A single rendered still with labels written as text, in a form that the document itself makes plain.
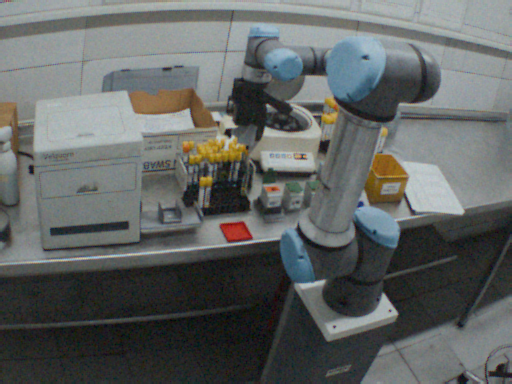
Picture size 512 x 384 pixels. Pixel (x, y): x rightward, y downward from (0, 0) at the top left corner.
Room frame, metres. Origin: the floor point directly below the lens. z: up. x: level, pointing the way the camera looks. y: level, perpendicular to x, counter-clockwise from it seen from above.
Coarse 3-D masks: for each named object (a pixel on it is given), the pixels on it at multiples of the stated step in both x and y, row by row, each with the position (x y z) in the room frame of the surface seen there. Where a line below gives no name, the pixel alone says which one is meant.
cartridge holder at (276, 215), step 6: (258, 198) 1.26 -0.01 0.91; (258, 204) 1.26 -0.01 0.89; (264, 204) 1.24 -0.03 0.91; (258, 210) 1.25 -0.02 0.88; (264, 210) 1.22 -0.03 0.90; (270, 210) 1.23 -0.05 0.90; (276, 210) 1.24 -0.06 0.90; (264, 216) 1.21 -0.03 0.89; (270, 216) 1.22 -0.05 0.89; (276, 216) 1.22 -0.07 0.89; (282, 216) 1.23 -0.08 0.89
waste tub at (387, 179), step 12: (384, 156) 1.55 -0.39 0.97; (372, 168) 1.43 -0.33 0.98; (384, 168) 1.55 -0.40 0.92; (396, 168) 1.51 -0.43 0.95; (372, 180) 1.41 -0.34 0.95; (384, 180) 1.40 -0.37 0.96; (396, 180) 1.42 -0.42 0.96; (372, 192) 1.40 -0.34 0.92; (384, 192) 1.41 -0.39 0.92; (396, 192) 1.43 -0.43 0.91
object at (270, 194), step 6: (264, 186) 1.26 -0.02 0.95; (270, 186) 1.26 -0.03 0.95; (276, 186) 1.27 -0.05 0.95; (264, 192) 1.25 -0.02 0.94; (270, 192) 1.24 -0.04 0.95; (276, 192) 1.25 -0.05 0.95; (264, 198) 1.24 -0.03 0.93; (270, 198) 1.23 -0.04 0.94; (276, 198) 1.24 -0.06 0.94; (270, 204) 1.23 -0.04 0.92; (276, 204) 1.24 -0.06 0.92
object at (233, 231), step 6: (228, 222) 1.17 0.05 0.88; (234, 222) 1.17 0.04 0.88; (240, 222) 1.18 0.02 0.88; (222, 228) 1.14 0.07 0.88; (228, 228) 1.15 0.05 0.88; (234, 228) 1.15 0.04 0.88; (240, 228) 1.16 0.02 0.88; (246, 228) 1.16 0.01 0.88; (228, 234) 1.13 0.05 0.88; (234, 234) 1.13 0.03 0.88; (240, 234) 1.13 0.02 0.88; (246, 234) 1.14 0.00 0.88; (228, 240) 1.10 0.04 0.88; (234, 240) 1.10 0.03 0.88; (240, 240) 1.11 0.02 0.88
